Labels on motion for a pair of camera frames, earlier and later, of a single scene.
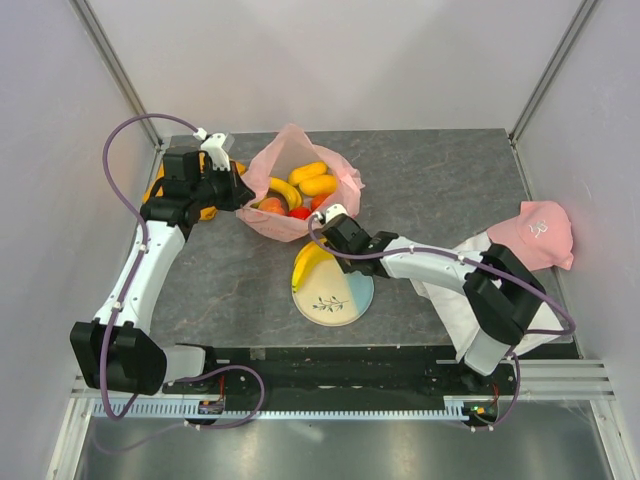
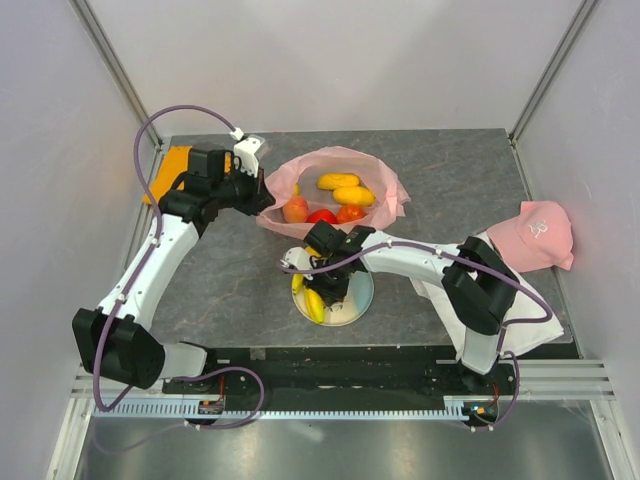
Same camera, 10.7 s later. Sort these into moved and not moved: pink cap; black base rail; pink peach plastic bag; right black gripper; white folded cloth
Moved: pink peach plastic bag; right black gripper
Not moved: black base rail; white folded cloth; pink cap
